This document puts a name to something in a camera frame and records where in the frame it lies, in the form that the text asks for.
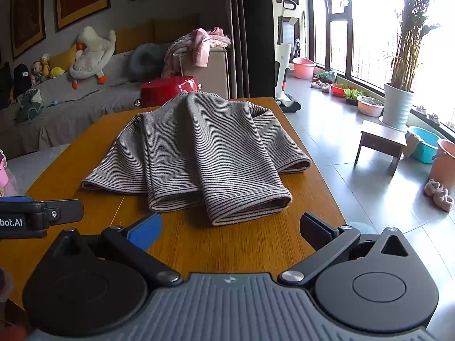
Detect green cloth on sofa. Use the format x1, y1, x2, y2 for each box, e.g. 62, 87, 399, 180
14, 89, 47, 123

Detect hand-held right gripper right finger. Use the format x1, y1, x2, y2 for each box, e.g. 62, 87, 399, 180
278, 212, 409, 288

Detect blue plastic basin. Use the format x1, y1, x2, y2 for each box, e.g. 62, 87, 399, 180
407, 125, 441, 164

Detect white duck plush toy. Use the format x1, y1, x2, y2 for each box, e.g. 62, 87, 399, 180
69, 26, 117, 90

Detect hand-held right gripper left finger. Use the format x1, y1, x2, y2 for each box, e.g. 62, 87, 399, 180
46, 212, 183, 288

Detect pink plastic bucket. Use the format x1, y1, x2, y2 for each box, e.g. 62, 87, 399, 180
432, 138, 455, 185

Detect pink clothes pile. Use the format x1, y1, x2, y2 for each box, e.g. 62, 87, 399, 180
162, 26, 231, 79

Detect yellow throw cushion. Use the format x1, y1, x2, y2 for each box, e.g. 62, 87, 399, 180
48, 44, 80, 72

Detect black bag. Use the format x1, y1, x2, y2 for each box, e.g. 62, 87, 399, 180
12, 63, 32, 96

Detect black window frame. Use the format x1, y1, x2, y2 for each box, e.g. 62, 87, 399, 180
309, 0, 455, 132

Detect grey neck pillow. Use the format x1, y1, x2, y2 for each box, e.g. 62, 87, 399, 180
129, 43, 171, 80

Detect green seedling tray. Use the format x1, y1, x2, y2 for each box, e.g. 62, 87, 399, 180
344, 88, 366, 106

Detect pink fluffy slipper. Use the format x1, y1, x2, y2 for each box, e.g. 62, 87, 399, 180
432, 186, 455, 213
425, 178, 445, 197

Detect striped knit sweater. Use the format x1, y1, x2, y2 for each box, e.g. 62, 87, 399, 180
81, 90, 312, 226

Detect green leafy bundle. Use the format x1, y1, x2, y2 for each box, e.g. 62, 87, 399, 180
315, 70, 338, 84

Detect pink toy box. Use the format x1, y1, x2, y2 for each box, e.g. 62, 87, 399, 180
0, 148, 19, 197

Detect mustard sofa back cushion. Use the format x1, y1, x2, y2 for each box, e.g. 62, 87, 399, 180
114, 19, 155, 54
154, 14, 200, 45

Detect tall green potted plant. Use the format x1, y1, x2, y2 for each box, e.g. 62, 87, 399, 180
386, 0, 455, 93

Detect beige sofa armrest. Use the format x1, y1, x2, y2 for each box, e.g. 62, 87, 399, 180
179, 47, 231, 100

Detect small wooden stool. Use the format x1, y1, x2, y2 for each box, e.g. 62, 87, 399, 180
353, 119, 408, 176

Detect white upright floor cleaner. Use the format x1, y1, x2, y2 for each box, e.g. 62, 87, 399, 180
274, 0, 303, 112

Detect pink plastic basin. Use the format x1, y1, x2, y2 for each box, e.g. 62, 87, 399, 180
292, 57, 316, 80

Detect grey covered sofa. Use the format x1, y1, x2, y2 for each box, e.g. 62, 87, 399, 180
0, 48, 182, 160

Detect red glossy round container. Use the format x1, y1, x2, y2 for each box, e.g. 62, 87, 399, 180
134, 75, 202, 109

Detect grey low table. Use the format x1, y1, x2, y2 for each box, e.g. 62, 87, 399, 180
7, 143, 72, 197

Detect dark curtain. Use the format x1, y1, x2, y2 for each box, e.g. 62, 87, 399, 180
227, 0, 277, 100

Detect pink planter with soil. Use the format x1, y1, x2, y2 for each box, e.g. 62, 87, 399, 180
356, 95, 385, 118

